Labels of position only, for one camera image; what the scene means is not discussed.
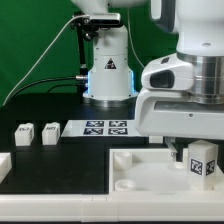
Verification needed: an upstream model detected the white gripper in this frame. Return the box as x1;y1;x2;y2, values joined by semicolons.
134;88;224;157

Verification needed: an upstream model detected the white square table top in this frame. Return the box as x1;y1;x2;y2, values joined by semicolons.
109;148;224;196

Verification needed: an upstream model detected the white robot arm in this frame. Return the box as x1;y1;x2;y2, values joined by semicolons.
71;0;224;140

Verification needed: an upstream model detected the white front fence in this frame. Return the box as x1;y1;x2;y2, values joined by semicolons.
0;192;224;222

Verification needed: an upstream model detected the white sheet with tags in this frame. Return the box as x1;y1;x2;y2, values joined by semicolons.
62;120;139;137

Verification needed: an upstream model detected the white left fence piece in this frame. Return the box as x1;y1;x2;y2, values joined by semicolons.
0;153;12;183

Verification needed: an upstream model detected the black cable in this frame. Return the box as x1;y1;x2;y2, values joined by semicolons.
6;76;84;101

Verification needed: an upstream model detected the black camera stand pole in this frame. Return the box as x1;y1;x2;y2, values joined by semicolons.
76;27;88;93

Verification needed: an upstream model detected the black camera on stand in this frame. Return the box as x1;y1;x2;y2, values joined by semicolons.
70;13;122;28

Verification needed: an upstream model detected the grey cable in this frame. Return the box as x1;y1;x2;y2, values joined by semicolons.
2;16;81;107

